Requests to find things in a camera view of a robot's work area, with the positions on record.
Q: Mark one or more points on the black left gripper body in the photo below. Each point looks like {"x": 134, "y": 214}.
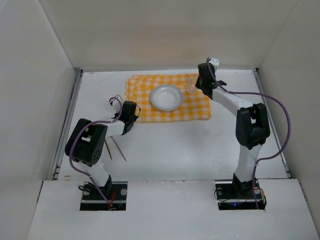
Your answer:
{"x": 135, "y": 117}

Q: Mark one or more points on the clear drinking glass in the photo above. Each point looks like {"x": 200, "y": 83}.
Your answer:
{"x": 191, "y": 85}

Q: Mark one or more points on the yellow white checkered cloth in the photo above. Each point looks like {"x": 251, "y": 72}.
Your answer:
{"x": 195, "y": 106}

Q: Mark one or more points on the copper metal fork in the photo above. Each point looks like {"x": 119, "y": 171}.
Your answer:
{"x": 108, "y": 149}

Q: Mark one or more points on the white bowl plate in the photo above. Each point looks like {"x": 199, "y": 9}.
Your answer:
{"x": 166, "y": 97}

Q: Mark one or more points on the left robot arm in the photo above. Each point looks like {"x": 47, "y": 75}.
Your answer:
{"x": 85, "y": 144}

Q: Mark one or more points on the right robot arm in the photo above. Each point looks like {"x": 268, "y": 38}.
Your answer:
{"x": 251, "y": 129}

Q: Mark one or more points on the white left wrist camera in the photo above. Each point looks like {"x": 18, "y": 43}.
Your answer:
{"x": 116, "y": 102}

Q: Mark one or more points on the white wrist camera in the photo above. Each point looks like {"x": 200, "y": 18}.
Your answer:
{"x": 116, "y": 102}
{"x": 214, "y": 61}

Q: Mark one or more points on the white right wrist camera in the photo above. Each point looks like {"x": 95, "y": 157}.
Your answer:
{"x": 214, "y": 61}

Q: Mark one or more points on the right aluminium table rail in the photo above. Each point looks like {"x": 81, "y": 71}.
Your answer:
{"x": 271, "y": 122}

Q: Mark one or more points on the aluminium table rail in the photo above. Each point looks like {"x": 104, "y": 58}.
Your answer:
{"x": 60, "y": 151}
{"x": 271, "y": 122}

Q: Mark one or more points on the left aluminium table rail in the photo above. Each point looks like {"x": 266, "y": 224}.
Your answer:
{"x": 60, "y": 151}

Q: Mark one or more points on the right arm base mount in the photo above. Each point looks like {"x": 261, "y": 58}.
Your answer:
{"x": 230, "y": 199}

